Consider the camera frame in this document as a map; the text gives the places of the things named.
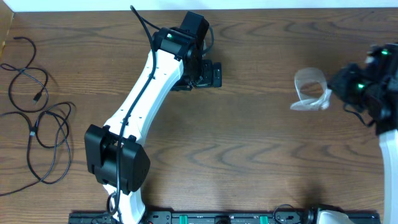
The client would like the white USB cable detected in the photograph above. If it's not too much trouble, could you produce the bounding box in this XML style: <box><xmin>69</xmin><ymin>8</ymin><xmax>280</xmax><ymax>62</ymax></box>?
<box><xmin>290</xmin><ymin>67</ymin><xmax>333</xmax><ymax>111</ymax></box>

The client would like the black USB cable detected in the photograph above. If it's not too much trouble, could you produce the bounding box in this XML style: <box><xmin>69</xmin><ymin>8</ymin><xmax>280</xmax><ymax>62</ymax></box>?
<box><xmin>1</xmin><ymin>36</ymin><xmax>50</xmax><ymax>113</ymax></box>

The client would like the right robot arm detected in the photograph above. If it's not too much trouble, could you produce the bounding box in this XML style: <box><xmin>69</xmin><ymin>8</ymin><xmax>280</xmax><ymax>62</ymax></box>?
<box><xmin>327</xmin><ymin>43</ymin><xmax>397</xmax><ymax>223</ymax></box>

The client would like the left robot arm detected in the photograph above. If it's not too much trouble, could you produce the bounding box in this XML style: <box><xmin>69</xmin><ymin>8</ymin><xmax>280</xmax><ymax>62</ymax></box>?
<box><xmin>84</xmin><ymin>11</ymin><xmax>222</xmax><ymax>223</ymax></box>

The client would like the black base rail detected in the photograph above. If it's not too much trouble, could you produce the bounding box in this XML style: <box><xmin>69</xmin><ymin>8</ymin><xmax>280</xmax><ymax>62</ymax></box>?
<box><xmin>68</xmin><ymin>204</ymin><xmax>382</xmax><ymax>224</ymax></box>

